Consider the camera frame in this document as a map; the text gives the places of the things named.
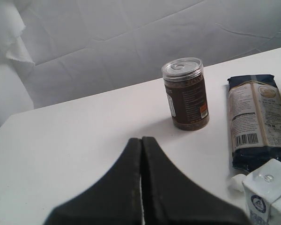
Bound clear jar with brown label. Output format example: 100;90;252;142
162;57;209;131

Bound white backdrop cloth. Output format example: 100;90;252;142
0;0;281;138

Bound white blue milk carton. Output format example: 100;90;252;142
242;159;281;225

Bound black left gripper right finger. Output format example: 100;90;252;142
141;137;250;225

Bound dark blue food packet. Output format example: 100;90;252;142
228;74;281;172

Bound small white cap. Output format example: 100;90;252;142
229;174;246;192

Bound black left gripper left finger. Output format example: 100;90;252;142
45;138;142;225

